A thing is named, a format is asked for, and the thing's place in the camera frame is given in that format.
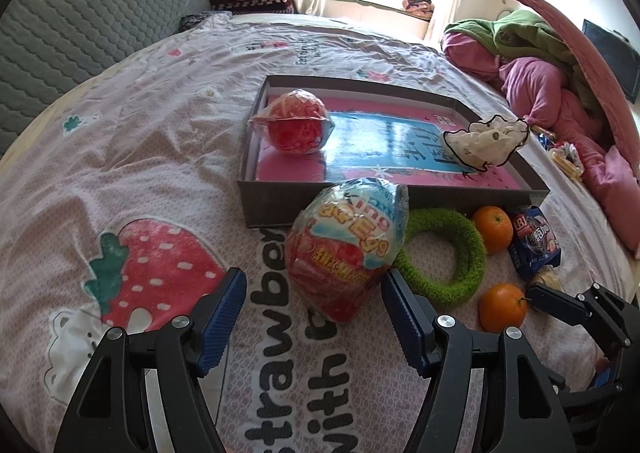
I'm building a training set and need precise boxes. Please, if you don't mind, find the long pink cushion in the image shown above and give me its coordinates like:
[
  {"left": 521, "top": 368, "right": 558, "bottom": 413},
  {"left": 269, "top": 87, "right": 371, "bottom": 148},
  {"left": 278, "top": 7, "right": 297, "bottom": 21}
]
[{"left": 507, "top": 0, "right": 640, "bottom": 178}]

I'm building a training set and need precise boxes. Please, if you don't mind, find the shallow cardboard box with pink bottom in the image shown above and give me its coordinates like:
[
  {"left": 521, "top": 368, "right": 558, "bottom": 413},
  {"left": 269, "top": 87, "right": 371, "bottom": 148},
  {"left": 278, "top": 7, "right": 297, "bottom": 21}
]
[{"left": 236, "top": 75, "right": 551, "bottom": 229}]

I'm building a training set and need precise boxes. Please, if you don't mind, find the printed strawberry bedsheet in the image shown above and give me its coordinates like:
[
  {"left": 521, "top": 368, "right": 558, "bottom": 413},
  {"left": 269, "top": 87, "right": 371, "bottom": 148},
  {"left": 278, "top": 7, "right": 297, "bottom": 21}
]
[{"left": 0, "top": 13, "right": 640, "bottom": 453}]

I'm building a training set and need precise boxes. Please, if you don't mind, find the pink quilt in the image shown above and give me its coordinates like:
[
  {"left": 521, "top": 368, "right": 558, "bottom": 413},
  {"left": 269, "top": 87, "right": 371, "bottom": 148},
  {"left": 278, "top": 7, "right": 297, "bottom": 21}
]
[{"left": 440, "top": 30, "right": 640, "bottom": 254}]

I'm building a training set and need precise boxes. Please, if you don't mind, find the green jacket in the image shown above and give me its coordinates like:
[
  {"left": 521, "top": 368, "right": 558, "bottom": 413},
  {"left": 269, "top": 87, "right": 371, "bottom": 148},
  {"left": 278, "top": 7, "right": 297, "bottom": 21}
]
[{"left": 445, "top": 8, "right": 608, "bottom": 118}]

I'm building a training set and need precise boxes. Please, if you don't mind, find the white ruffled scrunchie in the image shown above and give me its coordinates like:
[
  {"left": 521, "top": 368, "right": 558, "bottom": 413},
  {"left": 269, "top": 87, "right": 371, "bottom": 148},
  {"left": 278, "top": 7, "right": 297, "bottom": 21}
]
[{"left": 442, "top": 115, "right": 531, "bottom": 172}]

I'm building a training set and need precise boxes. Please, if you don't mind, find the grey quilted headboard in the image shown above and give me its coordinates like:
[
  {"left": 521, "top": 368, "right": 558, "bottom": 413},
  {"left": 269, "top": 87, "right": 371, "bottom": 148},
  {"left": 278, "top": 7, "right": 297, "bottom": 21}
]
[{"left": 0, "top": 0, "right": 208, "bottom": 154}]

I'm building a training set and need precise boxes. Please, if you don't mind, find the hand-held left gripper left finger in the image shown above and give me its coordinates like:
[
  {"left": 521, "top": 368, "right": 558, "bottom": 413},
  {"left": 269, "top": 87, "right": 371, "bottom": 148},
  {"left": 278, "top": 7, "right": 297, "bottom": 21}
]
[{"left": 52, "top": 267, "right": 248, "bottom": 453}]

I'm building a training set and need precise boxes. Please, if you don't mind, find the blue snack packet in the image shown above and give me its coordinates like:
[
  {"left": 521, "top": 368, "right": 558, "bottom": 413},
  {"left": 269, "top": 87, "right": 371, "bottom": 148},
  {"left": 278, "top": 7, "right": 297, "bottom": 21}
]
[{"left": 507, "top": 205, "right": 562, "bottom": 281}]

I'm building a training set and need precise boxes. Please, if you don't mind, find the orange with stem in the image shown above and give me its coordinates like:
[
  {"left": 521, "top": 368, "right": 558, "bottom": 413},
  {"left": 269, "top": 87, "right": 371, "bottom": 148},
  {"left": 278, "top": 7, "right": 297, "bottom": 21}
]
[{"left": 478, "top": 283, "right": 529, "bottom": 333}]

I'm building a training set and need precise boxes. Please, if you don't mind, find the green fuzzy ring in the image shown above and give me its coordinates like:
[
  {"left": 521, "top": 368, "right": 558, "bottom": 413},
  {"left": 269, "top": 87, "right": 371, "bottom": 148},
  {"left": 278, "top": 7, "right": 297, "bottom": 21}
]
[{"left": 392, "top": 208, "right": 488, "bottom": 308}]

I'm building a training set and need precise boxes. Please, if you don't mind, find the red and white wrapped snack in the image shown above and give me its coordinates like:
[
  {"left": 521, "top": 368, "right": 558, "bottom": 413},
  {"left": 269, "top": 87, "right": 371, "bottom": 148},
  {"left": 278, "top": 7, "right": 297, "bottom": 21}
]
[{"left": 547, "top": 140, "right": 585, "bottom": 181}]

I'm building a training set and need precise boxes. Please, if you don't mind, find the black television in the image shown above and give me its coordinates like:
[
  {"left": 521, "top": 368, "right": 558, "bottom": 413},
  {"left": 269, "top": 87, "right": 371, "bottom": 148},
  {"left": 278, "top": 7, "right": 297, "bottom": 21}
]
[{"left": 582, "top": 19, "right": 640, "bottom": 106}]

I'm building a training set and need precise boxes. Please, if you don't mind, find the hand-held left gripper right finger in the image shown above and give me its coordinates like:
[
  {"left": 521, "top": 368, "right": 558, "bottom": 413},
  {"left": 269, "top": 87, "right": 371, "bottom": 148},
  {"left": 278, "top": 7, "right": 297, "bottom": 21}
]
[{"left": 380, "top": 268, "right": 581, "bottom": 453}]

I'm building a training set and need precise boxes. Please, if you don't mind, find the blue and red toy egg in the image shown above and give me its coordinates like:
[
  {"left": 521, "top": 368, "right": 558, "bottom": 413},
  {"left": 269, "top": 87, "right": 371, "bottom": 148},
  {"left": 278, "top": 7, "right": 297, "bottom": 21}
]
[{"left": 285, "top": 178, "right": 411, "bottom": 325}]

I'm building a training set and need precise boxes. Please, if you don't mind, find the orange patterned cloth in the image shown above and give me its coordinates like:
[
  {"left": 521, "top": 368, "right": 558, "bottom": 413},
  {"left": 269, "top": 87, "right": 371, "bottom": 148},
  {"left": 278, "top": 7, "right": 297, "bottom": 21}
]
[{"left": 402, "top": 0, "right": 435, "bottom": 21}]

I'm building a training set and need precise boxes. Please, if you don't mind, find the dark patterned folded blanket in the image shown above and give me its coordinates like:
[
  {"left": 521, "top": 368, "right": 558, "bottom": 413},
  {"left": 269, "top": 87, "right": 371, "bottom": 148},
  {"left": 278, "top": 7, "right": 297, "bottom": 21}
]
[{"left": 207, "top": 0, "right": 297, "bottom": 14}]

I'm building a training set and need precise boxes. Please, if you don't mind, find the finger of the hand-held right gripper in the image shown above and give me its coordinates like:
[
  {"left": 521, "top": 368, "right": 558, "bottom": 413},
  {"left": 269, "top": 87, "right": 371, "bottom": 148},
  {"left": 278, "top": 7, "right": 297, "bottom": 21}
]
[
  {"left": 525, "top": 282, "right": 640, "bottom": 359},
  {"left": 557, "top": 360, "right": 630, "bottom": 426}
]

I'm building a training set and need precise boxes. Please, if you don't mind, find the walnut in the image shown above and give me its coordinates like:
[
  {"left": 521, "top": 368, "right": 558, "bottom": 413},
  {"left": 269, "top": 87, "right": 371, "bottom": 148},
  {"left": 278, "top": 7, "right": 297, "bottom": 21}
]
[{"left": 530, "top": 267, "right": 566, "bottom": 291}]

